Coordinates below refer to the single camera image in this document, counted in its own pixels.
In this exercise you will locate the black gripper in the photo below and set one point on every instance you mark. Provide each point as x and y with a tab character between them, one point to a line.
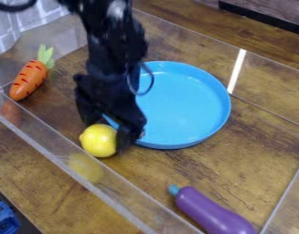
103	92

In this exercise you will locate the yellow toy lemon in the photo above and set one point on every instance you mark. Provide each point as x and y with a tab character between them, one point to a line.
98	140

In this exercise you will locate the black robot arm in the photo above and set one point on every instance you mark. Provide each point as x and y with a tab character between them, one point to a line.
118	46

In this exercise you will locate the blue round tray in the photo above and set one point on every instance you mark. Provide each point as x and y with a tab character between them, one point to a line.
186	105

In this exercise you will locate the orange toy carrot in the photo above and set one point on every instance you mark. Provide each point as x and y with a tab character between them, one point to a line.
32	74

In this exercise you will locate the purple toy eggplant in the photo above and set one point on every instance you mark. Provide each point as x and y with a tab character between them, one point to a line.
217	219

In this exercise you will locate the blue object at corner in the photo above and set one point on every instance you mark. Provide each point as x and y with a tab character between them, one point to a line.
9	223

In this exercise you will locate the clear acrylic enclosure wall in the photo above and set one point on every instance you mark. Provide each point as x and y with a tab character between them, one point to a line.
245	167

